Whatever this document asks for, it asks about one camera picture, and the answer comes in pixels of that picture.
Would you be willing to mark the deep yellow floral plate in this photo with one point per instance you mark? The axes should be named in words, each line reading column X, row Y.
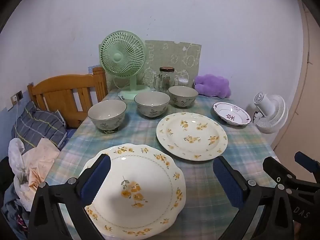
column 192, row 130

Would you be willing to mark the glass jar mug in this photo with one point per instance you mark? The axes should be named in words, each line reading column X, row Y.
column 165, row 80

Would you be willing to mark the wall socket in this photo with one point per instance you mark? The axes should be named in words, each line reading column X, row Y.
column 18, row 96

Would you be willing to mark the grey floral bowl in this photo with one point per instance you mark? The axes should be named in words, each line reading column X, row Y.
column 183, row 95
column 107, row 111
column 152, row 102

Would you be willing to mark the peach cloth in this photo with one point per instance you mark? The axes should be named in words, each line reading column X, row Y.
column 42, row 157

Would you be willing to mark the green desk fan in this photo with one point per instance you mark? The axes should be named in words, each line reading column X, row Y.
column 122, row 55

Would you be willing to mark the beige door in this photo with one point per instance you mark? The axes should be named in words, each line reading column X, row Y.
column 305, row 105

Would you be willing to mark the white cloth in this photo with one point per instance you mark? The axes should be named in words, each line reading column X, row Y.
column 15, row 152

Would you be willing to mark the white standing fan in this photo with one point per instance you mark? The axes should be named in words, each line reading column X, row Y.
column 271, row 112

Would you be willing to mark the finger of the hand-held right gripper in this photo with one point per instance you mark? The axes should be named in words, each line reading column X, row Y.
column 306, row 161
column 275, row 167

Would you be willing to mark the plaid tablecloth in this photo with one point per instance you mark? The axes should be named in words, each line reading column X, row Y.
column 140, row 130

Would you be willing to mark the purple plush toy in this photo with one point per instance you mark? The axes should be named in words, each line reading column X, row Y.
column 212, row 85

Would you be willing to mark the red-rimmed floral plate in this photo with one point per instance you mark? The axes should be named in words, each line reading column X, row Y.
column 230, row 112

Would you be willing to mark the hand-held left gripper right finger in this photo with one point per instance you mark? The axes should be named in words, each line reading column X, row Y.
column 228, row 180

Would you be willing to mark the wooden bed headboard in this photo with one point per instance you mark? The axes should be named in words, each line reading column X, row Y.
column 62, row 85

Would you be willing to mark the large yellow floral plate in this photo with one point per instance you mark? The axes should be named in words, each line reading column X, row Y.
column 140, row 170

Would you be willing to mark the green printed board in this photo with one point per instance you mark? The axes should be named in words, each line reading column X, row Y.
column 172, row 52

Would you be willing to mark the clear cotton swab container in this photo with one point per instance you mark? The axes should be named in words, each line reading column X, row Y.
column 183, row 82

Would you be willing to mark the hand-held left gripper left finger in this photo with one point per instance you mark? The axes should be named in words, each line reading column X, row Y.
column 96, row 177

